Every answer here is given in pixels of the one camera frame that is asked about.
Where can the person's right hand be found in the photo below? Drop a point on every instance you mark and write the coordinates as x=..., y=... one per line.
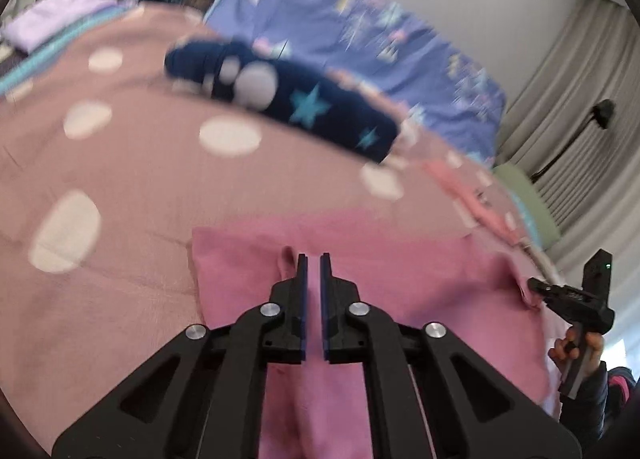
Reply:
x=595, y=346

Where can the pink long-sleeved shirt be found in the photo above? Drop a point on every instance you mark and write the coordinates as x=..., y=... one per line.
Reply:
x=400, y=259

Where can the folded lilac cloth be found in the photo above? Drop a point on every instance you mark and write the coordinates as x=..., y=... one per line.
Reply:
x=55, y=19

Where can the salmon pink cloth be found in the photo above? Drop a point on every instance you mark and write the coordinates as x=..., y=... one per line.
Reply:
x=465, y=194

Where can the black floor lamp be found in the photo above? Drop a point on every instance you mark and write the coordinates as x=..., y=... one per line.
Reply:
x=604, y=113

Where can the green pillow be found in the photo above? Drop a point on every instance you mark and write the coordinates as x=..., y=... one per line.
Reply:
x=525, y=204

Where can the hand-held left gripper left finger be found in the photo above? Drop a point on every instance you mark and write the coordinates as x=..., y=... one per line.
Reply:
x=302, y=299

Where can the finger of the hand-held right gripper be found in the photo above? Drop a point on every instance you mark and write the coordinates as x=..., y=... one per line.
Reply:
x=555, y=295

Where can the beige curtain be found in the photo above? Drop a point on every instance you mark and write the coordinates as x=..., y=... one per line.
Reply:
x=575, y=89

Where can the purple tree-print sheet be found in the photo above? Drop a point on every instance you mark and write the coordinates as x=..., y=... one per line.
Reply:
x=375, y=29

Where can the navy star-print garment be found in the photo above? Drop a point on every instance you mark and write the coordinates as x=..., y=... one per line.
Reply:
x=325, y=109

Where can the person's right forearm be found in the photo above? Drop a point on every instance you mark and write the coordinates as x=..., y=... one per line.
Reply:
x=595, y=404

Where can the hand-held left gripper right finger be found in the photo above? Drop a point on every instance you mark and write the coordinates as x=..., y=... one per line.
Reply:
x=325, y=299

